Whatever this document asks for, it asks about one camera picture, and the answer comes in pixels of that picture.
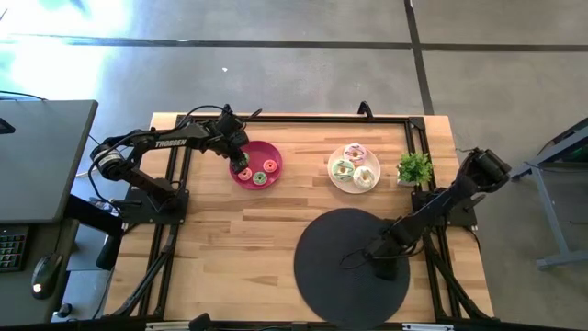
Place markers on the black table-level camera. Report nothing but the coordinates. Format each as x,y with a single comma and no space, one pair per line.
200,322

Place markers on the black computer mouse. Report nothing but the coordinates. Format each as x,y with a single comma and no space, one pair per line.
46,276

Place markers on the grey metal table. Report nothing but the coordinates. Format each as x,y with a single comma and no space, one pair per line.
551,193

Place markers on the large white glazed donut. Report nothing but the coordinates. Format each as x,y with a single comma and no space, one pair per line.
364,178

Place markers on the dark round woven placemat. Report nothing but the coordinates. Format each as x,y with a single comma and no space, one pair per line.
340,289

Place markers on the black keyboard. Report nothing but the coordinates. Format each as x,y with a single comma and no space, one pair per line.
13,248

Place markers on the black aluminium table frame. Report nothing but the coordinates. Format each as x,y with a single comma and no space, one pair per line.
298,119

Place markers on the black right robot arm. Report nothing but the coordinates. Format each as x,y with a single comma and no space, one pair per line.
452,195

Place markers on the green plant in white pot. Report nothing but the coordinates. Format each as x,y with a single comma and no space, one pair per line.
414,168

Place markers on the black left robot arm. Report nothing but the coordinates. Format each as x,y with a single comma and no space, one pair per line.
151,144

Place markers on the red round plate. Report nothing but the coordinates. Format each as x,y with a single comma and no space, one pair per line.
262,151

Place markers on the grey side desk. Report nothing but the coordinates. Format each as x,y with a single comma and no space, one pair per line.
41,156

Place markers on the white round plate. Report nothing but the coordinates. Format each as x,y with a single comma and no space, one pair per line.
337,186

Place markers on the large green striped donut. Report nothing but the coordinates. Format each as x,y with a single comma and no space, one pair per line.
342,169

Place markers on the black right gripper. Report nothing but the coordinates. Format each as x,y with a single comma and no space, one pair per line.
390,246

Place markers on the black frame clamp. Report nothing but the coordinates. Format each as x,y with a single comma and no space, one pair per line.
365,109

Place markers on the small green sprinkled donut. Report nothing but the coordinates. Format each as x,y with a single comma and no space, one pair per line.
247,157
259,178

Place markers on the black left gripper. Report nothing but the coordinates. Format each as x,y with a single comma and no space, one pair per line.
227,135

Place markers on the large pink striped donut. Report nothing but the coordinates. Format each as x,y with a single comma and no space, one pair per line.
355,153

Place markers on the small pink sprinkled donut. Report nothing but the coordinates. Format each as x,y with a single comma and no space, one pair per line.
245,174
270,166

